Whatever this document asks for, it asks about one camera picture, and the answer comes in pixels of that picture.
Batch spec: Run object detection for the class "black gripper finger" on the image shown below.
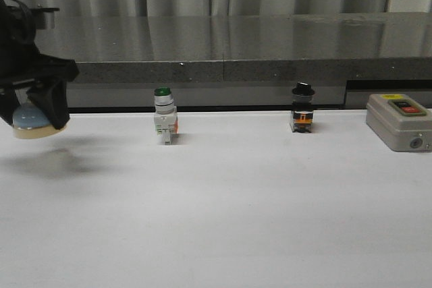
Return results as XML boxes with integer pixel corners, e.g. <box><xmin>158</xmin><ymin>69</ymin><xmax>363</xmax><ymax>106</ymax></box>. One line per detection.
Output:
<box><xmin>0</xmin><ymin>89</ymin><xmax>19</xmax><ymax>124</ymax></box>
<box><xmin>26</xmin><ymin>79</ymin><xmax>70</xmax><ymax>129</ymax></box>

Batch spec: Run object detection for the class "blue and cream desk bell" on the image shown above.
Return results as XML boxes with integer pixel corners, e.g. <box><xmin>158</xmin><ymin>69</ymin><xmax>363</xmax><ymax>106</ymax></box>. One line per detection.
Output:
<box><xmin>12</xmin><ymin>94</ymin><xmax>68</xmax><ymax>140</ymax></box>

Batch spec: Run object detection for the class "grey stone ledge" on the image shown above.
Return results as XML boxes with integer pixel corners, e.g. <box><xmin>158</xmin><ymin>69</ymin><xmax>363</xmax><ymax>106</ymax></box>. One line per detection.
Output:
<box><xmin>36</xmin><ymin>12</ymin><xmax>431</xmax><ymax>111</ymax></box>

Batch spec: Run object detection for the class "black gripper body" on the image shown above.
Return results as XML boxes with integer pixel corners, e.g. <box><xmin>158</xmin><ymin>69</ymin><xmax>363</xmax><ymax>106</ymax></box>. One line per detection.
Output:
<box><xmin>1</xmin><ymin>0</ymin><xmax>79</xmax><ymax>88</ymax></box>

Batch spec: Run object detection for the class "black selector switch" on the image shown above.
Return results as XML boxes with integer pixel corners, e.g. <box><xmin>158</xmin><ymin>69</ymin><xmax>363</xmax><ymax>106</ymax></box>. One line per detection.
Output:
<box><xmin>290</xmin><ymin>82</ymin><xmax>315</xmax><ymax>133</ymax></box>

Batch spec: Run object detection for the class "green pushbutton switch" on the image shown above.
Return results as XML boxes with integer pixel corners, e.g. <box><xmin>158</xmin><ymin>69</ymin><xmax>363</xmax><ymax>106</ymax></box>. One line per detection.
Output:
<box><xmin>154</xmin><ymin>86</ymin><xmax>178</xmax><ymax>144</ymax></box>

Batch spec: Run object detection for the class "grey control switch box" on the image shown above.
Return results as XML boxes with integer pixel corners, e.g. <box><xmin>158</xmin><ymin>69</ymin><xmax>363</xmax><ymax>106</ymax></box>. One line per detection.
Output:
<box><xmin>366</xmin><ymin>93</ymin><xmax>431</xmax><ymax>152</ymax></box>

